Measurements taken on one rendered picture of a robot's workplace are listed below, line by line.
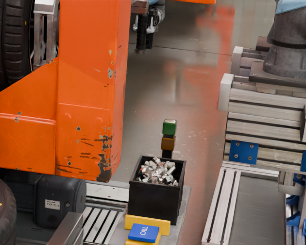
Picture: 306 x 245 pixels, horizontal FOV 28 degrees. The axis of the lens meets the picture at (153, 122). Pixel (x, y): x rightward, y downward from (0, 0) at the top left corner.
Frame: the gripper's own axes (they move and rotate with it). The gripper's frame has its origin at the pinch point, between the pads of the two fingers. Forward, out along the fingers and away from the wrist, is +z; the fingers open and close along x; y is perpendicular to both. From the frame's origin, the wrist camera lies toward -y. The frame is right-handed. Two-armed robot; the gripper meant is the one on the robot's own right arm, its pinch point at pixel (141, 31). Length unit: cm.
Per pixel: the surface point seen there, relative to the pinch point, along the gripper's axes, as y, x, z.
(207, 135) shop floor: -83, 24, -129
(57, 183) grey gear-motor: -43, -15, 51
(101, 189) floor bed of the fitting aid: -75, -16, -17
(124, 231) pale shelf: -38, 13, 84
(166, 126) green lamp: -18, 18, 53
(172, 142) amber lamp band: -23, 21, 53
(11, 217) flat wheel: -34, -14, 93
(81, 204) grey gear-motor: -53, -9, 43
